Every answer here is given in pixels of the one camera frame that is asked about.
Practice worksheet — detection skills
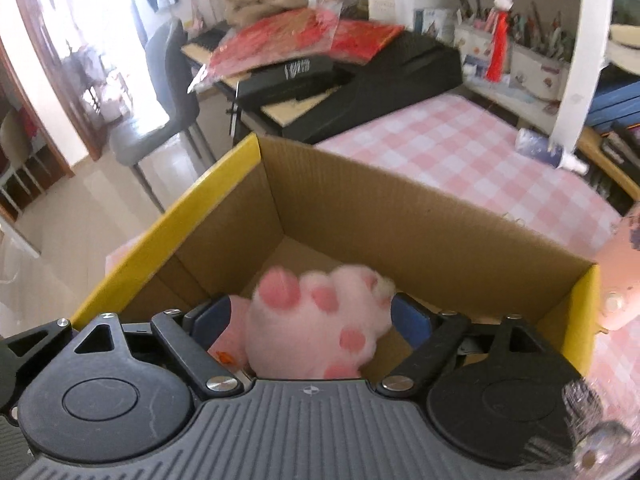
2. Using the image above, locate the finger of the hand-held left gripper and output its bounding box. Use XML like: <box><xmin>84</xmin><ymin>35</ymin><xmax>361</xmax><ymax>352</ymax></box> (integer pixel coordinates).
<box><xmin>0</xmin><ymin>318</ymin><xmax>76</xmax><ymax>362</ymax></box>

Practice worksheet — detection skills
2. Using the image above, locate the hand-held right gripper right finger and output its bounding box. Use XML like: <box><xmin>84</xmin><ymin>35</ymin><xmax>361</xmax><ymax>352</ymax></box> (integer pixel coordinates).
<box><xmin>376</xmin><ymin>292</ymin><xmax>551</xmax><ymax>401</ymax></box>

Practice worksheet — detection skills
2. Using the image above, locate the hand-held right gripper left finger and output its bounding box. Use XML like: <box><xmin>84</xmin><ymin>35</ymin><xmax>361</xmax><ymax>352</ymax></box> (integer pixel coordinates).
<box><xmin>74</xmin><ymin>296</ymin><xmax>246</xmax><ymax>402</ymax></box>

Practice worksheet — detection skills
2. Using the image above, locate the pink plush paw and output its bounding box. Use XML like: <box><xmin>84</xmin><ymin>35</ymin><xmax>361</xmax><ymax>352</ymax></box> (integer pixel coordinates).
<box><xmin>246</xmin><ymin>262</ymin><xmax>399</xmax><ymax>381</ymax></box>

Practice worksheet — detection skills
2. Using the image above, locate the yellow cardboard box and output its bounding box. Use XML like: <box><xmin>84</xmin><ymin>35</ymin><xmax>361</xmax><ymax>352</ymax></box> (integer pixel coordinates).
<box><xmin>70</xmin><ymin>132</ymin><xmax>602</xmax><ymax>392</ymax></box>

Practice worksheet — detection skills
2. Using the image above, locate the pink soft item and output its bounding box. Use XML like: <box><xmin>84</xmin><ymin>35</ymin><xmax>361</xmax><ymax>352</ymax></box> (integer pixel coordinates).
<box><xmin>206</xmin><ymin>294</ymin><xmax>254</xmax><ymax>367</ymax></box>

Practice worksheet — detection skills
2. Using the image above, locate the white chair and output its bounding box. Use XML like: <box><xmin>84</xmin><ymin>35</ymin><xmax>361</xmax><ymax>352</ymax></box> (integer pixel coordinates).
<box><xmin>0</xmin><ymin>109</ymin><xmax>49</xmax><ymax>217</ymax></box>

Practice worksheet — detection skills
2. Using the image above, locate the pink handheld device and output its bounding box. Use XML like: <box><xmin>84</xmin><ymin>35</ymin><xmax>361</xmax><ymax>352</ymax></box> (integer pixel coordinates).
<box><xmin>594</xmin><ymin>214</ymin><xmax>640</xmax><ymax>334</ymax></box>

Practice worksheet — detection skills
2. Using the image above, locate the dark spray bottle white cap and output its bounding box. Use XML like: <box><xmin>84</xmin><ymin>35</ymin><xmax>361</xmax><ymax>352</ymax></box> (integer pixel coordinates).
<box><xmin>515</xmin><ymin>127</ymin><xmax>590</xmax><ymax>175</ymax></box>

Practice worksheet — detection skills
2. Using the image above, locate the grey chair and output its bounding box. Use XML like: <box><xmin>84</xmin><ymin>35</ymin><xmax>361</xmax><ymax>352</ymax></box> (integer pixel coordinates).
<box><xmin>109</xmin><ymin>18</ymin><xmax>212</xmax><ymax>212</ymax></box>

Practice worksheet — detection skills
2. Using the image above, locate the black box white print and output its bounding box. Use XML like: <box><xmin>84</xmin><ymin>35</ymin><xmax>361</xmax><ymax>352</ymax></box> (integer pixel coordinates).
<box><xmin>234</xmin><ymin>54</ymin><xmax>352</xmax><ymax>104</ymax></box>

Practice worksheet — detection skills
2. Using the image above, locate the red tassel ornament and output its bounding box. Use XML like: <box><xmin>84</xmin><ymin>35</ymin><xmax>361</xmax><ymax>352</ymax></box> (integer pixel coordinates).
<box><xmin>485</xmin><ymin>0</ymin><xmax>515</xmax><ymax>84</ymax></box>

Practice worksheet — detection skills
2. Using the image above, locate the white printed pen holder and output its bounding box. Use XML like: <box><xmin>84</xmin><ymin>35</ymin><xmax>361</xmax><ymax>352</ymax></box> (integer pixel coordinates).
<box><xmin>509</xmin><ymin>1</ymin><xmax>577</xmax><ymax>104</ymax></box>

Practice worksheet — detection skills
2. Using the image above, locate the red flat packet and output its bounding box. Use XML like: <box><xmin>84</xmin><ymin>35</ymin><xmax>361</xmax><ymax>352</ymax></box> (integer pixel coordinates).
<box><xmin>329</xmin><ymin>19</ymin><xmax>407</xmax><ymax>64</ymax></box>

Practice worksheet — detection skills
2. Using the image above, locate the red glittery packet pile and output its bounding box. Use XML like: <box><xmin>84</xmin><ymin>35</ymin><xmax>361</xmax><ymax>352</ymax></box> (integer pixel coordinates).
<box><xmin>189</xmin><ymin>1</ymin><xmax>344</xmax><ymax>92</ymax></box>

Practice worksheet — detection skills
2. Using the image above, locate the white blue small box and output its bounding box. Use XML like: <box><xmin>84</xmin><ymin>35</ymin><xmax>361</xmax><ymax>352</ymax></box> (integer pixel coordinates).
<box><xmin>413</xmin><ymin>6</ymin><xmax>457</xmax><ymax>42</ymax></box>

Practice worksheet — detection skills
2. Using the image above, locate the row of blue books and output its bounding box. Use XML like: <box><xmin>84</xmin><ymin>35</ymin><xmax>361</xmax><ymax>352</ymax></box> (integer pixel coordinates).
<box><xmin>584</xmin><ymin>79</ymin><xmax>640</xmax><ymax>129</ymax></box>

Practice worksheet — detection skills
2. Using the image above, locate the white desk shelf unit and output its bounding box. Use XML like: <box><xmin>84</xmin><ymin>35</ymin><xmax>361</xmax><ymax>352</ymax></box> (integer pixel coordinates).
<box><xmin>546</xmin><ymin>0</ymin><xmax>619</xmax><ymax>158</ymax></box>

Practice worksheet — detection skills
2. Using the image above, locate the thick beige-edged book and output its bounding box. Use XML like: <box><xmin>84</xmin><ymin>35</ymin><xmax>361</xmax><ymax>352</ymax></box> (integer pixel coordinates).
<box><xmin>606</xmin><ymin>21</ymin><xmax>640</xmax><ymax>62</ymax></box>

